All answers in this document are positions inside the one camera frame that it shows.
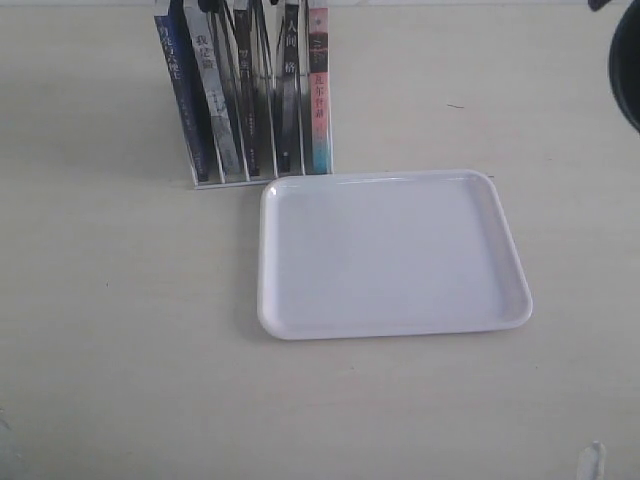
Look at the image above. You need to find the blue book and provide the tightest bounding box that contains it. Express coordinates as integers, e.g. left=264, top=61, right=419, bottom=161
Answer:
left=154, top=0, right=214, bottom=185

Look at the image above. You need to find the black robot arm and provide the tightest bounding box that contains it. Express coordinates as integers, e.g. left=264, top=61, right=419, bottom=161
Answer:
left=608, top=0, right=639, bottom=132

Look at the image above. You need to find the pink teal book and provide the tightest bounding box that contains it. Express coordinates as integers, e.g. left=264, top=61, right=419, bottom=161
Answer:
left=307, top=1, right=332, bottom=174

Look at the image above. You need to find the black grey book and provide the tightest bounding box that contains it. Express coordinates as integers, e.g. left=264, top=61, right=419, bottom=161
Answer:
left=277, top=1, right=300, bottom=173

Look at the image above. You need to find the grey white book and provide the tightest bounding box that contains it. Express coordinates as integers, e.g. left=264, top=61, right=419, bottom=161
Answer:
left=183, top=1, right=242, bottom=176

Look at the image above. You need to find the thin black book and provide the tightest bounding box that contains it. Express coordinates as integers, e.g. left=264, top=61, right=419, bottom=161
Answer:
left=233, top=1, right=260, bottom=176

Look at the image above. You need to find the white plastic tray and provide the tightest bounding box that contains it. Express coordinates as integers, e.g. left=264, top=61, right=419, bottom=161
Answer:
left=257, top=170, right=533, bottom=340

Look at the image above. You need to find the translucent object at bottom edge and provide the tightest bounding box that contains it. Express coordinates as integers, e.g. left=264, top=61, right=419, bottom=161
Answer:
left=576, top=441, right=606, bottom=480

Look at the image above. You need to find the white wire book rack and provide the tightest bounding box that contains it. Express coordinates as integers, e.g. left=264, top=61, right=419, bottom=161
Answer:
left=186, top=1, right=333, bottom=189

